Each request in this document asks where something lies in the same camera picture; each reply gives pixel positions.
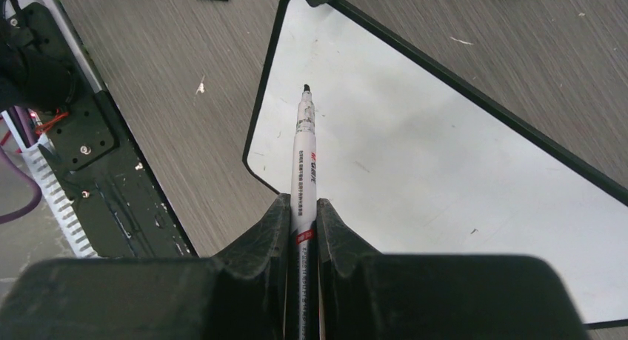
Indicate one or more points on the white slotted cable duct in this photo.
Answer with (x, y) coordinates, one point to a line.
(57, 200)

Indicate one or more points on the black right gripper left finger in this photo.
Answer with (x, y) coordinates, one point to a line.
(236, 294)

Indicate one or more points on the small black-framed whiteboard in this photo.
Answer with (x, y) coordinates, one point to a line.
(416, 160)

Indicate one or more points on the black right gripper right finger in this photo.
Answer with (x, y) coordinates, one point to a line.
(371, 295)

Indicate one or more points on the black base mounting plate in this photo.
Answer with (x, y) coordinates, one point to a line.
(115, 207)

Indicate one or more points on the white whiteboard marker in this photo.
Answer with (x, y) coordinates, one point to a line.
(301, 311)

